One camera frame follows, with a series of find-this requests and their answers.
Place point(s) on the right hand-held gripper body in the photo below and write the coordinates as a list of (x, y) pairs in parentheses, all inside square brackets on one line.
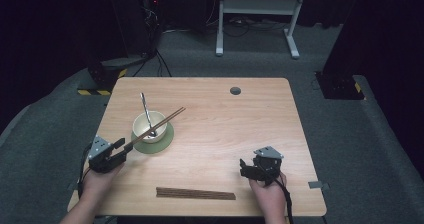
[(268, 165)]

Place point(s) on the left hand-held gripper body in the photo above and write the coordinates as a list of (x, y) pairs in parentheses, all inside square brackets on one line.
[(100, 157)]

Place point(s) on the cream ceramic bowl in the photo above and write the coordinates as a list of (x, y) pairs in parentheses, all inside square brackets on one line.
[(141, 125)]

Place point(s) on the thin brown wooden chopstick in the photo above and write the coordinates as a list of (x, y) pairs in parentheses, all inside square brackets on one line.
[(166, 121), (160, 123)]

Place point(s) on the person's left hand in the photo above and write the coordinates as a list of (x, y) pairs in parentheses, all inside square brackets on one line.
[(100, 182)]

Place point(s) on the person's right hand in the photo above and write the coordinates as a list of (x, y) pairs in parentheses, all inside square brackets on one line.
[(270, 197)]

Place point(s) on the round green coaster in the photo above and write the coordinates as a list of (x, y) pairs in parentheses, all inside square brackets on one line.
[(163, 146)]

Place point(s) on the metal spoon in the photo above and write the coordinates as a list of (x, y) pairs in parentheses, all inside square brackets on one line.
[(145, 107)]

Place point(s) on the grey tape piece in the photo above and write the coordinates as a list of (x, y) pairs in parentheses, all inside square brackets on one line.
[(318, 185)]

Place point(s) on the black base with hazard stripes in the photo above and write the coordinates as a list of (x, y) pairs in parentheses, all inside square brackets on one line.
[(106, 74)]

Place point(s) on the pile of brown chopsticks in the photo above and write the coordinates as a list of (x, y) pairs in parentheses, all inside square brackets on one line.
[(193, 193)]

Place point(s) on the black equipment tower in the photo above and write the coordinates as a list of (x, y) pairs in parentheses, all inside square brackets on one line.
[(136, 17)]

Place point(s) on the white metal stand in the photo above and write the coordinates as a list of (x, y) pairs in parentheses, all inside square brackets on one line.
[(260, 6)]

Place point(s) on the black column with base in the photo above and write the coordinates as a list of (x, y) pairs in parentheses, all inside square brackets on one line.
[(360, 34)]

